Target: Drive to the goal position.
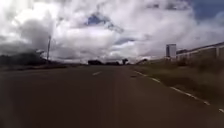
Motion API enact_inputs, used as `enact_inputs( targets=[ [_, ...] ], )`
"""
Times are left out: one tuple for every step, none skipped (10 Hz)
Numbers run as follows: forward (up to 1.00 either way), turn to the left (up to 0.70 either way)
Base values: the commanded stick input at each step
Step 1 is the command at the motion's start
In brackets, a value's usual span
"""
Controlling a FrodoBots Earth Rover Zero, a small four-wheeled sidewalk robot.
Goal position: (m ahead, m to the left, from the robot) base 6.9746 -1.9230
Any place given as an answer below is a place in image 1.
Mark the dark bushes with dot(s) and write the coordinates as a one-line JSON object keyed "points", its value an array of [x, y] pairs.
{"points": [[23, 59]]}

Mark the dry grass verge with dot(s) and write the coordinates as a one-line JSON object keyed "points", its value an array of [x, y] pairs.
{"points": [[186, 75]]}

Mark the utility pole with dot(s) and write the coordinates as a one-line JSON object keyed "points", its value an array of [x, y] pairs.
{"points": [[48, 48]]}

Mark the white sign board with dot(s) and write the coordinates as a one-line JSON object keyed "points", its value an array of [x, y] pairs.
{"points": [[171, 51]]}

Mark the distant row of trees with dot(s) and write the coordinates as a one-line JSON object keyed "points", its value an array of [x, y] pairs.
{"points": [[106, 62]]}

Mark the dark grey asphalt road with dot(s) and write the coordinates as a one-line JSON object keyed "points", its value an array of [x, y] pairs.
{"points": [[100, 100]]}

